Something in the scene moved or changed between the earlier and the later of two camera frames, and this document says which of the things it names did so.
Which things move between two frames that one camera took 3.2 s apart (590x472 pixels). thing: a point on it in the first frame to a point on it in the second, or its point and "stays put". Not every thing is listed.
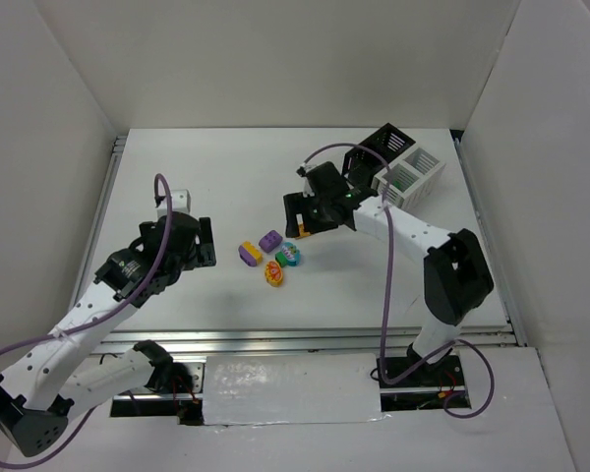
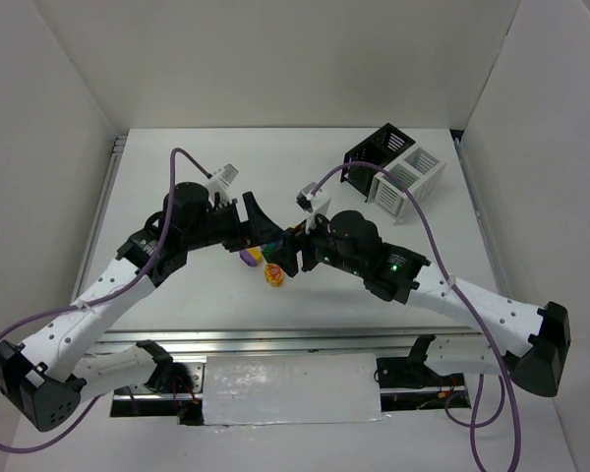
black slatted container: (364, 164) stays put
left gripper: (203, 243) to (240, 224)
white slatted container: (415, 178) stays put
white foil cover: (268, 389) stays put
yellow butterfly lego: (273, 273) stays put
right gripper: (295, 211) to (305, 249)
